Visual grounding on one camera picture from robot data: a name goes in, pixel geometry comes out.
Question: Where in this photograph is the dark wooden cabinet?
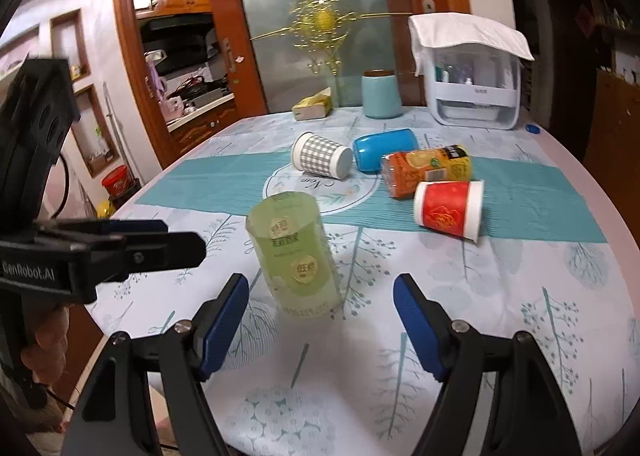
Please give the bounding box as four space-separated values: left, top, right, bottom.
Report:
582 67 640 189

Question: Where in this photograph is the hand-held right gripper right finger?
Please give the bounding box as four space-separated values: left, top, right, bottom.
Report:
393 274 583 456

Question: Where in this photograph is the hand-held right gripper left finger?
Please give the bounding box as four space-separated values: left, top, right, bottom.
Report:
60 274 249 456

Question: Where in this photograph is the light blue lidded canister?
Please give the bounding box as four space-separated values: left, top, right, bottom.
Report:
361 69 404 119

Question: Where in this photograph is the grey checked white cup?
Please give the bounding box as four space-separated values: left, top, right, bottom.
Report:
291 131 353 180

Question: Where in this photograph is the red and white paper cup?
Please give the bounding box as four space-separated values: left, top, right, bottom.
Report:
413 179 485 242

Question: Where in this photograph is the person's left hand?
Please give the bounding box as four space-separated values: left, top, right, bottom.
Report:
20 305 71 387

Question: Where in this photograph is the green translucent drink bottle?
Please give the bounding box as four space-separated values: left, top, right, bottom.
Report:
245 191 344 321

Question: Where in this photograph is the white plastic organiser box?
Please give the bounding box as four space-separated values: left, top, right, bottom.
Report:
422 47 523 131

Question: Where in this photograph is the gold door ornament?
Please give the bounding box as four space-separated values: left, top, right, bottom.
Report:
250 0 412 78

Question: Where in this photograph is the pink kitchen appliance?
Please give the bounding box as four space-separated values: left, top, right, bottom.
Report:
144 50 172 104

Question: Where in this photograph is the black range hood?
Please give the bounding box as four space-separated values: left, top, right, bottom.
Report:
139 15 219 48

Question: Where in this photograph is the orange juice bottle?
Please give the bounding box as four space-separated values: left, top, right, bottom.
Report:
381 145 473 198

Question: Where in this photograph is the frosted glass sliding door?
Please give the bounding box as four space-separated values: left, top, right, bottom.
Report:
229 0 417 113

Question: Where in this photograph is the yellow tissue box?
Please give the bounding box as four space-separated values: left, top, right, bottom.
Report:
291 88 334 121

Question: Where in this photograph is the red bucket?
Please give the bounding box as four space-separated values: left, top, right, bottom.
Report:
101 165 131 198

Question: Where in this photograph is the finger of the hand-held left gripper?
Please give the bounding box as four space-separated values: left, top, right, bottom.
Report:
75 231 207 288
34 219 169 245

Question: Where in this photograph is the blue plastic cup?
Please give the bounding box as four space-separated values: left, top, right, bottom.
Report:
352 129 419 172

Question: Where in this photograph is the white cloth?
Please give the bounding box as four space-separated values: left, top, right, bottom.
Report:
407 13 535 78

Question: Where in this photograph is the black cable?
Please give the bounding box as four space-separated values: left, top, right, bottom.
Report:
47 151 72 219

